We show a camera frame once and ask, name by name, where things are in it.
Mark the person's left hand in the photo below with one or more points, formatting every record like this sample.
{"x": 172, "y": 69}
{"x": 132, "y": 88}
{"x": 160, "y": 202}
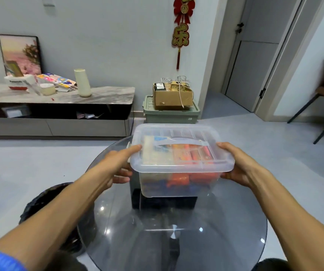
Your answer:
{"x": 109, "y": 167}

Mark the person's right hand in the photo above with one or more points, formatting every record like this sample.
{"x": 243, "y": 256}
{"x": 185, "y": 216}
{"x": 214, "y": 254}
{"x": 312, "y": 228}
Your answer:
{"x": 242, "y": 169}

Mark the person's right thumb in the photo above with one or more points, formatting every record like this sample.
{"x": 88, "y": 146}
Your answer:
{"x": 229, "y": 151}

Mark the person's left thumb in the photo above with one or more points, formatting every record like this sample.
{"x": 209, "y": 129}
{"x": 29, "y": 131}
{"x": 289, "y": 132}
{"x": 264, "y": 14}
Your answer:
{"x": 126, "y": 153}

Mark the clear plastic box lid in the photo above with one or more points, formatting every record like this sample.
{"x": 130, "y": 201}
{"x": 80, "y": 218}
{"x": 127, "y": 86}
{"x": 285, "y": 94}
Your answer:
{"x": 179, "y": 138}

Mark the clear plastic storage box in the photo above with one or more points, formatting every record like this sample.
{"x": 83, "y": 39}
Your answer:
{"x": 179, "y": 183}

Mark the person's right forearm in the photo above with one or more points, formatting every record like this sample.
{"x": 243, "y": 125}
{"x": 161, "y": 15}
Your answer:
{"x": 294, "y": 222}

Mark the person's left forearm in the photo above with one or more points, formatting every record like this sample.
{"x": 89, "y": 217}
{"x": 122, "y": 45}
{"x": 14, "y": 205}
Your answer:
{"x": 48, "y": 217}

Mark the white packet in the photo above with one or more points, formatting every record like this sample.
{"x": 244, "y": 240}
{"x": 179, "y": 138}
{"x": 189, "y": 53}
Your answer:
{"x": 153, "y": 153}

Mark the orange packets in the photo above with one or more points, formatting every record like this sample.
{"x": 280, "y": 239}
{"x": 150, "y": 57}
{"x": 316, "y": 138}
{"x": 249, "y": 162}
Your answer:
{"x": 195, "y": 158}

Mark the green plastic storage crate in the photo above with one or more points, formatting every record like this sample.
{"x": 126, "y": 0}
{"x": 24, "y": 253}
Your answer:
{"x": 170, "y": 115}

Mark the black door hinge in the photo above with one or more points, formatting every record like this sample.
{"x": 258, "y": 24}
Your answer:
{"x": 262, "y": 93}

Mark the brown cardboard box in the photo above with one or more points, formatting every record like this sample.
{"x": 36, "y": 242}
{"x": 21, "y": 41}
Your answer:
{"x": 171, "y": 100}

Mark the black small box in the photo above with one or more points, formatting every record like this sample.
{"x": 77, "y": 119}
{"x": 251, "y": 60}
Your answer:
{"x": 160, "y": 86}

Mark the golden box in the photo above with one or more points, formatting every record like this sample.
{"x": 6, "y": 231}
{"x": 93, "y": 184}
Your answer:
{"x": 180, "y": 86}

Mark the grey marble-top tv cabinet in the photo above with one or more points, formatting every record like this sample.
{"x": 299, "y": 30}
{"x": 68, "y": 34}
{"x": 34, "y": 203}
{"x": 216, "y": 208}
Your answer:
{"x": 57, "y": 110}

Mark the cream white vase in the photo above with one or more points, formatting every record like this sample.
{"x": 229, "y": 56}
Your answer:
{"x": 82, "y": 83}

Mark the colourful flat box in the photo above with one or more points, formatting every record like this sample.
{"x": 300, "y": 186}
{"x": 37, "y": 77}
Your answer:
{"x": 56, "y": 79}

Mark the round white container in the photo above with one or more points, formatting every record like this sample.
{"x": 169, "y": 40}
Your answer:
{"x": 47, "y": 88}

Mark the grey door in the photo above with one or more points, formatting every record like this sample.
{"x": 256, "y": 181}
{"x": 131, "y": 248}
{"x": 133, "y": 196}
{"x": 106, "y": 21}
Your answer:
{"x": 259, "y": 50}

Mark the person's right leg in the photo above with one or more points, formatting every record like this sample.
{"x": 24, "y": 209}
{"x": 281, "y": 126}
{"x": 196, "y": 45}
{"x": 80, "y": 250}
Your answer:
{"x": 270, "y": 265}

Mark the person's leg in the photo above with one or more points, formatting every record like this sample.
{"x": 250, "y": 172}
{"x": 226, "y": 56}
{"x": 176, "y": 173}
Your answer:
{"x": 270, "y": 265}
{"x": 65, "y": 262}

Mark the person's left leg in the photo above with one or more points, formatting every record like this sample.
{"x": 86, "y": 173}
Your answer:
{"x": 65, "y": 262}

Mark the white red tissue box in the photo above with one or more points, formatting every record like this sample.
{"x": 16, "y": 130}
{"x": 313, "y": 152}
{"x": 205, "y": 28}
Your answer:
{"x": 17, "y": 81}

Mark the red gold hanging ornament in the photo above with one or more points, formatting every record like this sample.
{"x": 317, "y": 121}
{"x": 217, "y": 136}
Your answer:
{"x": 182, "y": 28}

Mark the framed pink landscape picture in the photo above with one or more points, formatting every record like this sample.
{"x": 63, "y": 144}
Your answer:
{"x": 19, "y": 53}

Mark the blue armband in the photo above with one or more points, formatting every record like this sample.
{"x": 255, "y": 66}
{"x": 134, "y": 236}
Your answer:
{"x": 0, "y": 261}

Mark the white wall switch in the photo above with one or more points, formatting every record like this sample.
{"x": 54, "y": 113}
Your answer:
{"x": 48, "y": 1}

